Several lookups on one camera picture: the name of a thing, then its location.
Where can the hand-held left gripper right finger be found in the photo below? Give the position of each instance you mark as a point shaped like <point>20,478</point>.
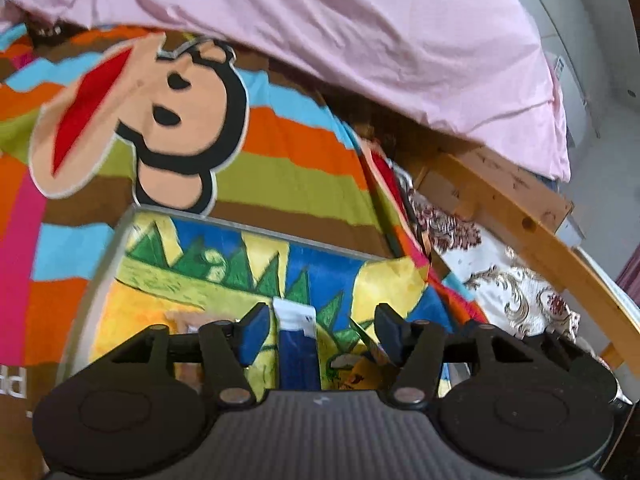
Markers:
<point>389,335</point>

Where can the wooden bed frame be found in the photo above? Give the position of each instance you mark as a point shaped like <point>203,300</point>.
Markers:
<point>525,220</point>

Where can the printed monkey blanket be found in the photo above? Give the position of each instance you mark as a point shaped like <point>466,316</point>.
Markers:
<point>280,150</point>

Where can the white floral satin cloth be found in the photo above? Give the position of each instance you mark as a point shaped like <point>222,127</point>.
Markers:
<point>500,270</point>

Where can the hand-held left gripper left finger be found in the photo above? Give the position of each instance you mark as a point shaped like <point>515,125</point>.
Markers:
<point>255,332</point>

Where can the blue white snack packet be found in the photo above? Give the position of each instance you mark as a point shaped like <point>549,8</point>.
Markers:
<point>297,355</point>

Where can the gold foil snack packet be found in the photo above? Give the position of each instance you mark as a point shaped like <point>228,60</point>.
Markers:
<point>357,372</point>

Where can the pink bed sheet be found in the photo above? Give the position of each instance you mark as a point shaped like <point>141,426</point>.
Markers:
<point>350,35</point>

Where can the metal tray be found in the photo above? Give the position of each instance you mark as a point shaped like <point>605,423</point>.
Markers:
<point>97,285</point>

